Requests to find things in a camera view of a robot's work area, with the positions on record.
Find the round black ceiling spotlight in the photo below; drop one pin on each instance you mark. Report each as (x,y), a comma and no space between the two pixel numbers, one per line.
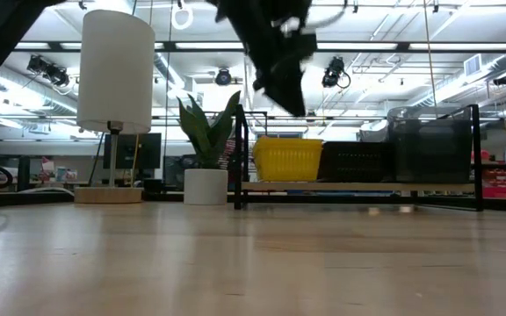
(223,77)

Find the black ceiling fixture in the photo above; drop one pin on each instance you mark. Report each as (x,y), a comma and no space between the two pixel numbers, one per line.
(503,80)

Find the yellow slotted plastic basket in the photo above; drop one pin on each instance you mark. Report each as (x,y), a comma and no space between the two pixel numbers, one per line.
(286,160)

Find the black overhead frame beam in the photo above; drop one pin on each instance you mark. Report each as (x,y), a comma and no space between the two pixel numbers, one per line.
(169,46)

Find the white shade table lamp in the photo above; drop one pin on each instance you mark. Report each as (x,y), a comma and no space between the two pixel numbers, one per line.
(117,70)

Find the snake plant in white pot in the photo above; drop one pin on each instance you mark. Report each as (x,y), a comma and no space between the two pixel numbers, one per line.
(207,184)

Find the black slotted plastic basket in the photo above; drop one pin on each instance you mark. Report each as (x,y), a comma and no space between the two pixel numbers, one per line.
(356,162)

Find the wooden shelf with black frame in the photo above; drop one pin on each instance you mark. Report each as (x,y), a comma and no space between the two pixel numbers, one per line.
(238,175)

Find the black computer monitor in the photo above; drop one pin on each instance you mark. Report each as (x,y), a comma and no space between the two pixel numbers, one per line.
(147,151)

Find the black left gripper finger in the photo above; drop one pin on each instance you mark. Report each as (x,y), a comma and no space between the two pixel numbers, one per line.
(290,92)
(262,81)

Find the black overhead camera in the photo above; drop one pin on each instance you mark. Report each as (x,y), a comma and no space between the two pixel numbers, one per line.
(334,70)

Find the black ceiling spotlight cluster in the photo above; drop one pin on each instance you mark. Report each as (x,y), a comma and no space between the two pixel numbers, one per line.
(51,72)

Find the translucent grey plastic basket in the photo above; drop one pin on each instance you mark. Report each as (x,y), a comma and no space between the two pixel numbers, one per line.
(433,158)
(428,113)

